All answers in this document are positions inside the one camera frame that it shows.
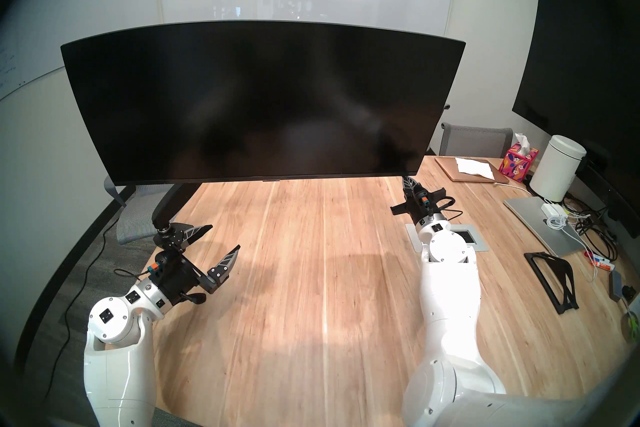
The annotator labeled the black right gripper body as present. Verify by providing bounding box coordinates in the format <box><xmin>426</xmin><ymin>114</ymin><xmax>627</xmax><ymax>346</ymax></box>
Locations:
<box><xmin>390</xmin><ymin>186</ymin><xmax>448</xmax><ymax>228</ymax></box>

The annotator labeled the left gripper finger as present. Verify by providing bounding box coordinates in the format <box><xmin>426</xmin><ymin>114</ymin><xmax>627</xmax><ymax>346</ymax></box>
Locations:
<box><xmin>206</xmin><ymin>245</ymin><xmax>242</xmax><ymax>295</ymax></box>
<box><xmin>166</xmin><ymin>224</ymin><xmax>214</xmax><ymax>252</ymax></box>

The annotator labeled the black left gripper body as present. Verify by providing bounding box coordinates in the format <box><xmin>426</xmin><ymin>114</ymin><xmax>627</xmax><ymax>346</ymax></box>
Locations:
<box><xmin>150</xmin><ymin>250</ymin><xmax>216</xmax><ymax>307</ymax></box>

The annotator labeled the curved black Samsung monitor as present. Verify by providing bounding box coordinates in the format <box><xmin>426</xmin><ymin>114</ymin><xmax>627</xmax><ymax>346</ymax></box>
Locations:
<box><xmin>60</xmin><ymin>20</ymin><xmax>467</xmax><ymax>187</ymax></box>

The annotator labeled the grey mesh office chair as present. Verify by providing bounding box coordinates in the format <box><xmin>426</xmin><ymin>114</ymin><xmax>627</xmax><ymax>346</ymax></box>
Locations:
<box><xmin>439</xmin><ymin>123</ymin><xmax>514</xmax><ymax>159</ymax></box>
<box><xmin>429</xmin><ymin>103</ymin><xmax>451</xmax><ymax>154</ymax></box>
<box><xmin>103</xmin><ymin>175</ymin><xmax>173</xmax><ymax>246</ymax></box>

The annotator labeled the white paper napkin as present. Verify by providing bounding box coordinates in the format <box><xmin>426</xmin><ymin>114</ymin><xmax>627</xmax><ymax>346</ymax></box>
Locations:
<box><xmin>454</xmin><ymin>157</ymin><xmax>496</xmax><ymax>178</ymax></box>

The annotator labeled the silver table outlet panel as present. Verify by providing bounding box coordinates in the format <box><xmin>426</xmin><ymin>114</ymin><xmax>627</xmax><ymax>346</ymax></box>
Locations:
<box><xmin>405</xmin><ymin>224</ymin><xmax>489</xmax><ymax>253</ymax></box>

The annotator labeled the colourful pink tissue box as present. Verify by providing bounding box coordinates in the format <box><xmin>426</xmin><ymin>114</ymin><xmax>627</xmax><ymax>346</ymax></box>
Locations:
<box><xmin>498</xmin><ymin>133</ymin><xmax>540</xmax><ymax>183</ymax></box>

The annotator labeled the silver closed laptop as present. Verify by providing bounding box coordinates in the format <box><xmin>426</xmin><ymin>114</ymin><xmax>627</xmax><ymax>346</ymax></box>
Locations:
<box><xmin>503</xmin><ymin>196</ymin><xmax>588</xmax><ymax>258</ymax></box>

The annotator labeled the white cylindrical canister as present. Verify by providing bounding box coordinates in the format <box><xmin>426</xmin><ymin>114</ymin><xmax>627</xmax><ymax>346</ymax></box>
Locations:
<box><xmin>529</xmin><ymin>134</ymin><xmax>587</xmax><ymax>198</ymax></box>

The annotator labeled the black laptop stand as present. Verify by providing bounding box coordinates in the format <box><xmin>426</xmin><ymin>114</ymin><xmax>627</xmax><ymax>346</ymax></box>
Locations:
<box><xmin>523</xmin><ymin>251</ymin><xmax>581</xmax><ymax>316</ymax></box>

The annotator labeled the grey adapter box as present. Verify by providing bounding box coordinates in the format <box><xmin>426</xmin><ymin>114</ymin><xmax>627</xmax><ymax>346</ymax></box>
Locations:
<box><xmin>609</xmin><ymin>270</ymin><xmax>627</xmax><ymax>303</ymax></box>

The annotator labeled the green yellow small object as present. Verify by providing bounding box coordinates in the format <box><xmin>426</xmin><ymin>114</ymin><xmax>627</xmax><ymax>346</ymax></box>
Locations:
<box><xmin>621</xmin><ymin>311</ymin><xmax>640</xmax><ymax>343</ymax></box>

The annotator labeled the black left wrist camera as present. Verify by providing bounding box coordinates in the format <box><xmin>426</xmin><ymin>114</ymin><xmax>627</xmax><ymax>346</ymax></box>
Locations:
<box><xmin>150</xmin><ymin>251</ymin><xmax>174</xmax><ymax>278</ymax></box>

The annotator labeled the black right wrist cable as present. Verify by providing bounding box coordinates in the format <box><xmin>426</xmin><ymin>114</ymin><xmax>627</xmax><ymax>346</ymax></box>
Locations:
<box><xmin>434</xmin><ymin>198</ymin><xmax>464</xmax><ymax>223</ymax></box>

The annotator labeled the black floor cable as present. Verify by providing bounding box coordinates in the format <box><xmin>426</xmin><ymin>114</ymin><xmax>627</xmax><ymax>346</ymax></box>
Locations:
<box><xmin>47</xmin><ymin>219</ymin><xmax>119</xmax><ymax>402</ymax></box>

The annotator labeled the white charger cable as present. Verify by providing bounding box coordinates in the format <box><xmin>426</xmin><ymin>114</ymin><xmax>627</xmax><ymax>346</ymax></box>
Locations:
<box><xmin>547</xmin><ymin>215</ymin><xmax>603</xmax><ymax>283</ymax></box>

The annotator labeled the tangled black cable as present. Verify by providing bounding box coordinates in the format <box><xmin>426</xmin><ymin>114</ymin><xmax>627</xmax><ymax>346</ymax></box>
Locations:
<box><xmin>565</xmin><ymin>196</ymin><xmax>622</xmax><ymax>263</ymax></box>

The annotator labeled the large black wall television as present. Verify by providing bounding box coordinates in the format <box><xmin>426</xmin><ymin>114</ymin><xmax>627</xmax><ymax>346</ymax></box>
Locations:
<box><xmin>511</xmin><ymin>0</ymin><xmax>640</xmax><ymax>197</ymax></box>

